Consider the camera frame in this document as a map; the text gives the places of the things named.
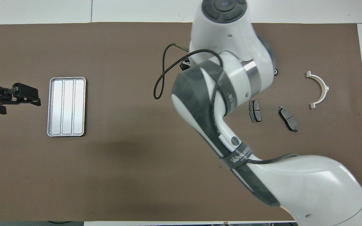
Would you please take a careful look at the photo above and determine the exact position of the long grey brake pad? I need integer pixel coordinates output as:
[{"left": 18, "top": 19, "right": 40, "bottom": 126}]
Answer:
[{"left": 278, "top": 106, "right": 298, "bottom": 132}]

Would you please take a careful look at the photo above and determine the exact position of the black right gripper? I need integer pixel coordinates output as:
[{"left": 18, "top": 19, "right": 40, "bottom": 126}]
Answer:
[{"left": 180, "top": 57, "right": 193, "bottom": 71}]

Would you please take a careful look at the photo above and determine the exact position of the short grey brake pad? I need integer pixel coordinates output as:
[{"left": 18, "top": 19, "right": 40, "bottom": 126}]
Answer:
[{"left": 249, "top": 100, "right": 262, "bottom": 123}]

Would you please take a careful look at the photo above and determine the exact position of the brown table mat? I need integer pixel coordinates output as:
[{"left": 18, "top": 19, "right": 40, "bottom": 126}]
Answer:
[{"left": 0, "top": 23, "right": 362, "bottom": 222}]

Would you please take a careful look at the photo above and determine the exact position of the silver metal tray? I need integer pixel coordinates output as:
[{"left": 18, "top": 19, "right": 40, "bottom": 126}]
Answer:
[{"left": 47, "top": 77, "right": 86, "bottom": 137}]

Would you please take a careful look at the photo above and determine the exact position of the white semicircular bracket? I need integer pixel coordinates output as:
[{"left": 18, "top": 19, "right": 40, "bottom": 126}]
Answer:
[{"left": 306, "top": 71, "right": 330, "bottom": 109}]

